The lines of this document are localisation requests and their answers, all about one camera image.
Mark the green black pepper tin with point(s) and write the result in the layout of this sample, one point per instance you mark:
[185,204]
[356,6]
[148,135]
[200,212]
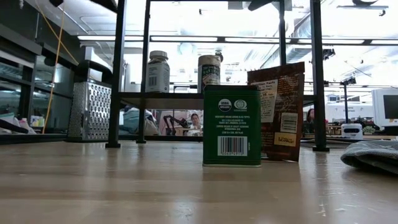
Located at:
[231,124]

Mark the white-lidded spice bottle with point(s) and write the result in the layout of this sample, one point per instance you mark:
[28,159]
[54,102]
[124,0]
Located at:
[157,74]

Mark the black background robot arm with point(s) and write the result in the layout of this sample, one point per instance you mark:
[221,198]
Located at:
[174,121]

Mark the black metal wood-board shelf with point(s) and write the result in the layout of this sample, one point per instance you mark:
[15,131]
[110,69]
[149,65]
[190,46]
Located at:
[117,93]

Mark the person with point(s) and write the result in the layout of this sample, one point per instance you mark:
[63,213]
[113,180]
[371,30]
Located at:
[310,115]
[195,121]

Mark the crumpled white cloth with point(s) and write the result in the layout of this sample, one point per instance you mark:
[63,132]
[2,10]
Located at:
[138,123]

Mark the steel box grater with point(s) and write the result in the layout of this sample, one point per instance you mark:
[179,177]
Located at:
[90,112]

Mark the black pole stand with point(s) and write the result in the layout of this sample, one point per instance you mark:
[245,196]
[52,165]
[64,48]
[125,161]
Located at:
[345,99]

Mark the white box device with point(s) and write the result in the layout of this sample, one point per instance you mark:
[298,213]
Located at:
[352,130]

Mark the grey checked cloth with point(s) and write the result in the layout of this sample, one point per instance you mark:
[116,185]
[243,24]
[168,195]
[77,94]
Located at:
[373,155]

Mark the white-framed monitor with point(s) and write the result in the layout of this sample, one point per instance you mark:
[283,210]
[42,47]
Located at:
[387,107]

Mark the black rig frame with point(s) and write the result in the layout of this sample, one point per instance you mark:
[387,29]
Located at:
[46,138]

